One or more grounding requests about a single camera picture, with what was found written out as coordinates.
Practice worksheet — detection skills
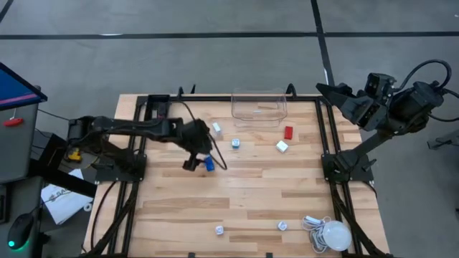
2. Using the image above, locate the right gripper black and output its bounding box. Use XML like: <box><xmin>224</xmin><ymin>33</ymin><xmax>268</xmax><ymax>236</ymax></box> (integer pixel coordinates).
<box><xmin>316</xmin><ymin>82</ymin><xmax>387</xmax><ymax>132</ymax></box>

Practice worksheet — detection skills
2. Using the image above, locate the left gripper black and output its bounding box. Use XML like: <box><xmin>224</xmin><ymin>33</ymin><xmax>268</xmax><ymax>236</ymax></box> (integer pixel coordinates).
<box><xmin>179</xmin><ymin>120</ymin><xmax>214</xmax><ymax>172</ymax></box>

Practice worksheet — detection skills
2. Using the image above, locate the dark blue box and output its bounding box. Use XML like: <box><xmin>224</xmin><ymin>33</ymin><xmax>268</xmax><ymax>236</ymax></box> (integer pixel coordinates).
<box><xmin>203</xmin><ymin>154</ymin><xmax>216</xmax><ymax>173</ymax></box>

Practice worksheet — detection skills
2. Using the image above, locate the clear plastic bin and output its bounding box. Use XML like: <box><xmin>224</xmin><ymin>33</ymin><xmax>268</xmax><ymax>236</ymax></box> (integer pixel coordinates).
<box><xmin>230</xmin><ymin>87</ymin><xmax>289</xmax><ymax>129</ymax></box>

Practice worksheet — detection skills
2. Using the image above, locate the yellow tool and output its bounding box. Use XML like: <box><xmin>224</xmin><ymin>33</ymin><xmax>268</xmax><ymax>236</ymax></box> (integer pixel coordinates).
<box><xmin>66</xmin><ymin>147</ymin><xmax>83</xmax><ymax>163</ymax></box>

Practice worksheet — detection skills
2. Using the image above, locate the white dome lamp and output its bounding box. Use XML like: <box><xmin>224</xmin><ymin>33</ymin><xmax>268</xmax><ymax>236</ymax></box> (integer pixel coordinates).
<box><xmin>321</xmin><ymin>220</ymin><xmax>353</xmax><ymax>252</ymax></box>

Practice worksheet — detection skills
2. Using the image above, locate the white paper sheet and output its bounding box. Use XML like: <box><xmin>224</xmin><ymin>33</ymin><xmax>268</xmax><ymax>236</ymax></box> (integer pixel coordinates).
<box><xmin>40</xmin><ymin>168</ymin><xmax>95</xmax><ymax>226</ymax></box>

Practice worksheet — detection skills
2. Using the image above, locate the black box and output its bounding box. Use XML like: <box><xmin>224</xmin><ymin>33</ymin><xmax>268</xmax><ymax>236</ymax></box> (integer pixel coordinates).
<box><xmin>30</xmin><ymin>129</ymin><xmax>67</xmax><ymax>162</ymax></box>

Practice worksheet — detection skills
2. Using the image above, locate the grey cabinet with blue top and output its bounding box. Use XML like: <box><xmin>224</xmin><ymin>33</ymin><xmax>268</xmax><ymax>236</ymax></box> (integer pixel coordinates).
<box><xmin>0</xmin><ymin>62</ymin><xmax>49</xmax><ymax>184</ymax></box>

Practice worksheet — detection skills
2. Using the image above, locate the black computer mouse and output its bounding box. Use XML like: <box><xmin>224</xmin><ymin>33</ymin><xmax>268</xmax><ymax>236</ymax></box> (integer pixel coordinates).
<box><xmin>6</xmin><ymin>211</ymin><xmax>36</xmax><ymax>251</ymax></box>

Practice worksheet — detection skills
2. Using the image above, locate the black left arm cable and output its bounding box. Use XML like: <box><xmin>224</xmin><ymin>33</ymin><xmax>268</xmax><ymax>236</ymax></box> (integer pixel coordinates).
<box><xmin>177</xmin><ymin>101</ymin><xmax>229</xmax><ymax>171</ymax></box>

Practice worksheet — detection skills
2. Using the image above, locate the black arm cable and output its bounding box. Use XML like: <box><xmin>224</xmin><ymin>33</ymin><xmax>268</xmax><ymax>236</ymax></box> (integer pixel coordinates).
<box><xmin>396</xmin><ymin>59</ymin><xmax>459</xmax><ymax>123</ymax></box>
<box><xmin>177</xmin><ymin>101</ymin><xmax>229</xmax><ymax>171</ymax></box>

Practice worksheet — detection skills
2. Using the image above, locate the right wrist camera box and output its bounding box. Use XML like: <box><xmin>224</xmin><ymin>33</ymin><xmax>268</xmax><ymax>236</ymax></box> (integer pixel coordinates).
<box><xmin>364</xmin><ymin>72</ymin><xmax>397</xmax><ymax>105</ymax></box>

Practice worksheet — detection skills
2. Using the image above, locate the black aluminium table frame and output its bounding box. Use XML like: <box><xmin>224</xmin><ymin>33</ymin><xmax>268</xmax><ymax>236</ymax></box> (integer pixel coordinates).
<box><xmin>84</xmin><ymin>84</ymin><xmax>395</xmax><ymax>258</ymax></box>

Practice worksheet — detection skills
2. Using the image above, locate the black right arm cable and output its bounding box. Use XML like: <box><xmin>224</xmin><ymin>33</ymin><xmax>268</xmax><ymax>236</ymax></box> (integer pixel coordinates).
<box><xmin>396</xmin><ymin>59</ymin><xmax>459</xmax><ymax>123</ymax></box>

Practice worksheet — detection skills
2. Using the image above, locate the white cable bundle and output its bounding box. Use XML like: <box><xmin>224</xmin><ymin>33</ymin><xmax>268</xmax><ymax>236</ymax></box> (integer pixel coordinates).
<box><xmin>301</xmin><ymin>214</ymin><xmax>333</xmax><ymax>254</ymax></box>

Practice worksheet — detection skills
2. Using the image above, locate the red handle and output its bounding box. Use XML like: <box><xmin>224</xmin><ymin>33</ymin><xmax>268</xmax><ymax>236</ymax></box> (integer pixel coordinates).
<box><xmin>2</xmin><ymin>117</ymin><xmax>24</xmax><ymax>128</ymax></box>

